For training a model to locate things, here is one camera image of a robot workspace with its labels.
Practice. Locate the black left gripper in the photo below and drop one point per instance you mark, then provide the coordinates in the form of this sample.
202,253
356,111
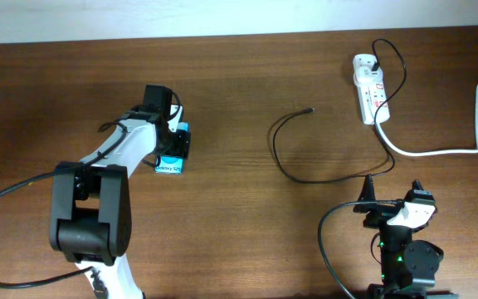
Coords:
183,145

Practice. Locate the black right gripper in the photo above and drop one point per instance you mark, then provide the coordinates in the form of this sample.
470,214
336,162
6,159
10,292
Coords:
378,216

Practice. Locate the blue Galaxy S25 smartphone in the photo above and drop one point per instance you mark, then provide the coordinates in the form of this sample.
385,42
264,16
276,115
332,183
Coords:
169,164

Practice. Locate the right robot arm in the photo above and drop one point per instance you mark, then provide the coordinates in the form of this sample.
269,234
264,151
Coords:
408,266

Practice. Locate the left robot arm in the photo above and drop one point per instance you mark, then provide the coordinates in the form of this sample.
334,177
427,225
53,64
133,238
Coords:
91,219

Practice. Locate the white USB charger adapter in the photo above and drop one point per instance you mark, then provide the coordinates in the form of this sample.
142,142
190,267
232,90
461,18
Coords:
366,76

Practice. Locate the white power strip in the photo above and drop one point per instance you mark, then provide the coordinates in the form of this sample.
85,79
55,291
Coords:
371,98

